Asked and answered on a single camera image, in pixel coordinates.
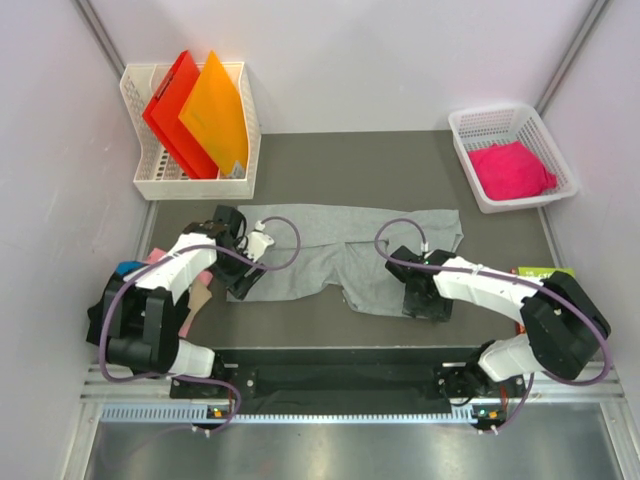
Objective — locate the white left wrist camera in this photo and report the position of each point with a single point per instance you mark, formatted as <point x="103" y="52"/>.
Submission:
<point x="258" y="242"/>

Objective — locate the green children's book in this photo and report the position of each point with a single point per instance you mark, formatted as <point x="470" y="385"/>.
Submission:
<point x="539" y="273"/>

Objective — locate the red plastic folder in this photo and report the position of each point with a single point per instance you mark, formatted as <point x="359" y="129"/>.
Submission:
<point x="162" y="117"/>

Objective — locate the orange plastic folder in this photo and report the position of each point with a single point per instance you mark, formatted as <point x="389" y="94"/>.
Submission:
<point x="214" y="115"/>

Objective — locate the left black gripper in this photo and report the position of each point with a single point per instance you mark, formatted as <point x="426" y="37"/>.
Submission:
<point x="237" y="284"/>

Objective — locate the white mesh basket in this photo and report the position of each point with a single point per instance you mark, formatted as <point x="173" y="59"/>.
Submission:
<point x="504" y="123"/>

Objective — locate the grey t shirt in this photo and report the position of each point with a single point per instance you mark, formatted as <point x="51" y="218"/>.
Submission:
<point x="338" y="248"/>

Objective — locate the black printed t shirt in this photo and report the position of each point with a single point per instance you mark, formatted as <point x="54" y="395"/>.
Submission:
<point x="144" y="321"/>

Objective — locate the pink t shirt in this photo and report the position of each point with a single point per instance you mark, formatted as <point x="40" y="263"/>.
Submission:
<point x="205" y="276"/>

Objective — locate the magenta t shirt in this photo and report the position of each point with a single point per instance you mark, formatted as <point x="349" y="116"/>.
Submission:
<point x="511" y="172"/>

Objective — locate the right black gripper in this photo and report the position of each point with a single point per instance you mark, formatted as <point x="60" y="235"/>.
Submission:
<point x="413" y="306"/>

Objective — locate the tan t shirt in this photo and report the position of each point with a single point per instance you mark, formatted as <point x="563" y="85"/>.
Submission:
<point x="199" y="295"/>

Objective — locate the white file organizer basket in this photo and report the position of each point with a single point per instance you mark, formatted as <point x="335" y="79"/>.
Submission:
<point x="158" y="176"/>

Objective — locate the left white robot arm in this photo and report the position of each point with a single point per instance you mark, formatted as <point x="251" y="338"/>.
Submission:
<point x="222" y="237"/>

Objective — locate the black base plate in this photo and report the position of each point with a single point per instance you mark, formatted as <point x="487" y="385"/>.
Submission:
<point x="356" y="380"/>

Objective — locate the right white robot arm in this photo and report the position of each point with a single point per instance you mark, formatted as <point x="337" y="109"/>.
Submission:
<point x="563" y="328"/>

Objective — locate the aluminium frame rail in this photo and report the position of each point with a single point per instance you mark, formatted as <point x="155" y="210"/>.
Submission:
<point x="164" y="401"/>

